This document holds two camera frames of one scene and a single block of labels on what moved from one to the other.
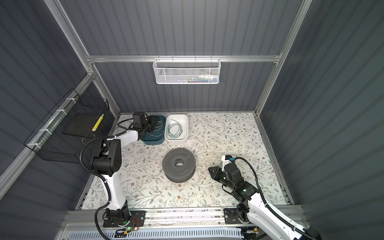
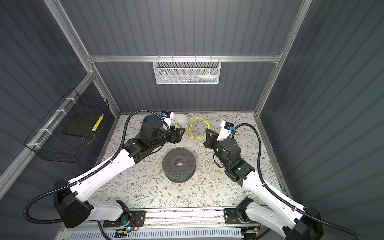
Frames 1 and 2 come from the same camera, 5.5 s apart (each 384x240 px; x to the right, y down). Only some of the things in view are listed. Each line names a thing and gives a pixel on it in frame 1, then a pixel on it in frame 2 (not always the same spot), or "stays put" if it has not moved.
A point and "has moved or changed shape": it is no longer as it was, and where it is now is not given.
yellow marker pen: [97, 123] stays put
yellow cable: [161, 125] has moved or changed shape
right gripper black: [215, 174] to [210, 140]
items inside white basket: [202, 78] stays put
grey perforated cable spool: [178, 165] stays put
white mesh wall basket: [186, 70] stays put
